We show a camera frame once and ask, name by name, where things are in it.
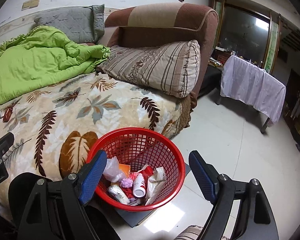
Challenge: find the purple paper ball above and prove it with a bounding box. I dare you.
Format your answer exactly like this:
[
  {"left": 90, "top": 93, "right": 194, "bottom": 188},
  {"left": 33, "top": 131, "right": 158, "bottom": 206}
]
[{"left": 120, "top": 178, "right": 134, "bottom": 189}]

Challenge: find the clear plastic bag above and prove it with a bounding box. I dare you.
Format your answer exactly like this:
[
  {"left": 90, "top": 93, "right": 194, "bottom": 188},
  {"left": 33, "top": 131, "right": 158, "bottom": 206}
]
[{"left": 103, "top": 157, "right": 127, "bottom": 183}]

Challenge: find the white tube wrapper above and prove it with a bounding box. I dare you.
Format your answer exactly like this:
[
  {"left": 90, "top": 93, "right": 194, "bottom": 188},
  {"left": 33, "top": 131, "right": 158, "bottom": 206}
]
[{"left": 107, "top": 185, "right": 130, "bottom": 205}]

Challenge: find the white red bottle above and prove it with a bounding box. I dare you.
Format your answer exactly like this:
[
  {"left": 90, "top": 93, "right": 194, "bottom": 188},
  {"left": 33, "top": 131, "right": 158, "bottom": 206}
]
[{"left": 133, "top": 174, "right": 146, "bottom": 198}]

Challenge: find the leaf pattern fleece blanket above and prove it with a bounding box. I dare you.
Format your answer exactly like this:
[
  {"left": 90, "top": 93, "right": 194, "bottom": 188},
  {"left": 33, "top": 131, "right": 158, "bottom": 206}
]
[{"left": 0, "top": 74, "right": 197, "bottom": 218}]

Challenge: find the white crumpled wrapper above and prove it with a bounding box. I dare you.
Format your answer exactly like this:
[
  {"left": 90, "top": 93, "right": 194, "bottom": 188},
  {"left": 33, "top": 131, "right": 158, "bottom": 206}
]
[{"left": 145, "top": 167, "right": 166, "bottom": 205}]

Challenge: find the red plastic mesh basket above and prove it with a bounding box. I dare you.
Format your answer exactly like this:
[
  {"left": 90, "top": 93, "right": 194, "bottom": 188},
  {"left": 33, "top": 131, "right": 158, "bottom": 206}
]
[{"left": 87, "top": 127, "right": 186, "bottom": 212}]

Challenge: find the dark red cigarette box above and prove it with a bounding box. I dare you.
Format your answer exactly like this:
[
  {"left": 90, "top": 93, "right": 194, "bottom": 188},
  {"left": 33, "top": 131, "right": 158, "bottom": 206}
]
[{"left": 3, "top": 106, "right": 14, "bottom": 123}]

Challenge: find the table with white cloth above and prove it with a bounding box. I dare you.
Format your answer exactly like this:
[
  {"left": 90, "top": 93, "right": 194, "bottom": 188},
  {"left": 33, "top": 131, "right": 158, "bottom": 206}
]
[{"left": 217, "top": 55, "right": 286, "bottom": 133}]

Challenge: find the green comforter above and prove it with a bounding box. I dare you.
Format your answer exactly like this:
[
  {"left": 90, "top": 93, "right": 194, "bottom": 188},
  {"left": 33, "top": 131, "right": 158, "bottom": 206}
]
[{"left": 0, "top": 26, "right": 110, "bottom": 105}]

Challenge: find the striped brown pillow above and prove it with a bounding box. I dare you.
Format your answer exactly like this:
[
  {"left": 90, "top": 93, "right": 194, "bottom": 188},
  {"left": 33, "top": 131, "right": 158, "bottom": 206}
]
[{"left": 98, "top": 40, "right": 200, "bottom": 98}]

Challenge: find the grey quilted pillow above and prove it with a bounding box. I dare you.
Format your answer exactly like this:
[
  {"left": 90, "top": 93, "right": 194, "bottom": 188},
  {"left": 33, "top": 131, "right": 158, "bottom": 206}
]
[{"left": 34, "top": 4, "right": 104, "bottom": 43}]

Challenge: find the brown upholstered headboard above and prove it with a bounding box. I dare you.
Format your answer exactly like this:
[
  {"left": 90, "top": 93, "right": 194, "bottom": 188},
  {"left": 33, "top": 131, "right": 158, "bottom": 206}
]
[{"left": 103, "top": 3, "right": 218, "bottom": 110}]

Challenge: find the dark wooden window frame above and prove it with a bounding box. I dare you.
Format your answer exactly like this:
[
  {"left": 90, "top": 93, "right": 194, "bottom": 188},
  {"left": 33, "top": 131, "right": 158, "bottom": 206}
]
[{"left": 212, "top": 0, "right": 283, "bottom": 74}]

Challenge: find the beige wall switch plate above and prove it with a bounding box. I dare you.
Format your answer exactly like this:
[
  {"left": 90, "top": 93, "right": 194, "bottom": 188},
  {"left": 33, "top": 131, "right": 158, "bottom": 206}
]
[{"left": 21, "top": 0, "right": 40, "bottom": 11}]

